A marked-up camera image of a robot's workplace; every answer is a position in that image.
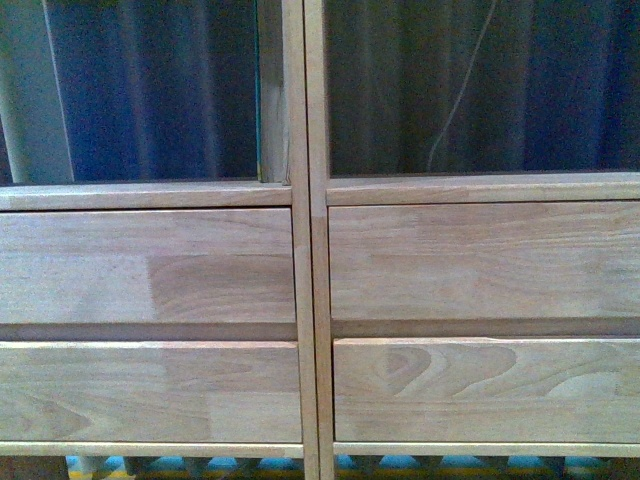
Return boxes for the right wooden shelf cabinet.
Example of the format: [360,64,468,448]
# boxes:
[304,1,639,479]

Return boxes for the wooden shelf cabinet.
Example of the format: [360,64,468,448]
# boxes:
[1,1,320,479]
[304,1,639,479]

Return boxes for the left wooden shelf cabinet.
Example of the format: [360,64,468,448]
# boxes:
[1,1,320,479]

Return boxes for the green hardcover book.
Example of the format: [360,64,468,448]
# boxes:
[256,0,290,185]

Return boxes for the upper left wooden drawer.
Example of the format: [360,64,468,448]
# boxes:
[1,209,295,325]

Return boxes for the wooden drawer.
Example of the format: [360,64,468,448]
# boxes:
[1,341,302,443]
[333,338,639,444]
[1,209,295,325]
[329,202,639,320]

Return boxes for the lower right wooden drawer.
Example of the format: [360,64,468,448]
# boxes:
[333,338,639,444]

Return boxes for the upper right wooden drawer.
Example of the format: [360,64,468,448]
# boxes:
[329,202,639,320]

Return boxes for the grey curtain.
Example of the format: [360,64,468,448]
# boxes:
[1,1,639,185]

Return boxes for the lower left wooden drawer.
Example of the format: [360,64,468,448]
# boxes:
[1,341,302,443]

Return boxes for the blue floor mat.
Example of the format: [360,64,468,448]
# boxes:
[66,455,639,479]

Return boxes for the thin cable behind shelf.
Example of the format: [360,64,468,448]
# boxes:
[427,0,499,174]

